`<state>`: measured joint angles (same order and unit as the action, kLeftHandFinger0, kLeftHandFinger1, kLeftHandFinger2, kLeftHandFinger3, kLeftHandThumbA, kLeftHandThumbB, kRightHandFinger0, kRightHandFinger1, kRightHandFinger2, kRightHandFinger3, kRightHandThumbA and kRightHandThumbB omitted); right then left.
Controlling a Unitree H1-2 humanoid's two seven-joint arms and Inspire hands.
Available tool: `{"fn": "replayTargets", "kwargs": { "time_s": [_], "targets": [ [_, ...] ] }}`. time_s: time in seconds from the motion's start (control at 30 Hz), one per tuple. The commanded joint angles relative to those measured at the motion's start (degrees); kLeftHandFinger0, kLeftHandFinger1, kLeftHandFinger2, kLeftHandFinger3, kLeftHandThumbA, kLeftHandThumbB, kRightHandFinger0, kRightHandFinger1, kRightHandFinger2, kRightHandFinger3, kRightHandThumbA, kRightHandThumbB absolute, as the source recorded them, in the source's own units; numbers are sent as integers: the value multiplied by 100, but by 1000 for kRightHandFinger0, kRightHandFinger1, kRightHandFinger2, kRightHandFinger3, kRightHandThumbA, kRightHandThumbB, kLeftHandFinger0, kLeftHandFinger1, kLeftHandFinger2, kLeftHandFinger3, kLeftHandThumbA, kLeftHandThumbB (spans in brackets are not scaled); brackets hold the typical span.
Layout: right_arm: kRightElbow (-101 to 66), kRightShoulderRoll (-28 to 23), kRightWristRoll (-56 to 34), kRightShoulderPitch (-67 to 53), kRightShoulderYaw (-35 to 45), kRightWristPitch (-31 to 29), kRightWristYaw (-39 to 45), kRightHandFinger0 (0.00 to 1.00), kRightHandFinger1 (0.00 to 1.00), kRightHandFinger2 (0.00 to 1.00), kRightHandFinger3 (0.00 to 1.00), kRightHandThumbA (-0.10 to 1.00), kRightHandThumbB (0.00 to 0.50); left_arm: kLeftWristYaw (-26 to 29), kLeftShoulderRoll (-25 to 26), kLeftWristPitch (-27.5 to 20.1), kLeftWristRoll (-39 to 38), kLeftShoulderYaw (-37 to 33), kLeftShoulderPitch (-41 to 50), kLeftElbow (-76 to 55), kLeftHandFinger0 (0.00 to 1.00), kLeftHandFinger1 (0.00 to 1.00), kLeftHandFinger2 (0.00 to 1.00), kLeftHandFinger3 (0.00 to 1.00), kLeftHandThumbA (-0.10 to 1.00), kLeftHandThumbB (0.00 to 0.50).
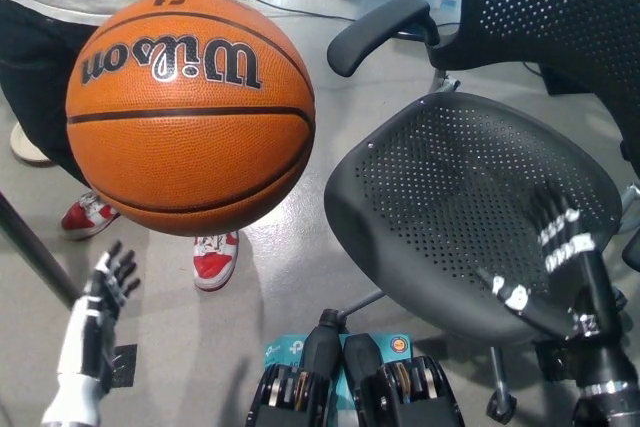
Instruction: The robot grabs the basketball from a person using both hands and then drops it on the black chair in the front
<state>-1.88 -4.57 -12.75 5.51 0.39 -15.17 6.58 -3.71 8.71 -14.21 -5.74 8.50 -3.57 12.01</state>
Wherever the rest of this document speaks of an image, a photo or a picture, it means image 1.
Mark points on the teal TP-Link box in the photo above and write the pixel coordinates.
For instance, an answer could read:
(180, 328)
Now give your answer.
(287, 349)

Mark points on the black tape patch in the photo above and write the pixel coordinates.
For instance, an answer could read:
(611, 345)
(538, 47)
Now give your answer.
(125, 367)
(552, 367)

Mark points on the black trousers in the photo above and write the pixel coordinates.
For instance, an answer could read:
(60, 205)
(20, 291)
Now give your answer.
(35, 72)

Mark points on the black metal pole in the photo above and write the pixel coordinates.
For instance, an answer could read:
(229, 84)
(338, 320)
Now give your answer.
(35, 252)

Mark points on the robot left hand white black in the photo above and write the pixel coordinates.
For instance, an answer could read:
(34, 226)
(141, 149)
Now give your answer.
(87, 332)

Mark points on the red and white sneaker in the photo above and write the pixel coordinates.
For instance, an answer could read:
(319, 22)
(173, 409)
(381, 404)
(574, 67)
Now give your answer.
(215, 262)
(85, 219)

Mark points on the orange Wilson basketball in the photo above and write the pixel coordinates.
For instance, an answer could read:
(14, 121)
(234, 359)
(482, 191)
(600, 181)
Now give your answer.
(190, 147)

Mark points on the beige shoe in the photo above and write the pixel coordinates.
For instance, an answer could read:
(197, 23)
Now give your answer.
(27, 147)

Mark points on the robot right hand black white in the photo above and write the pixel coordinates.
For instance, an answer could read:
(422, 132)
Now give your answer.
(585, 292)

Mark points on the black perforated office chair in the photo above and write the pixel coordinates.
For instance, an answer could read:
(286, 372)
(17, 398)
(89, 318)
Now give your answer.
(450, 187)

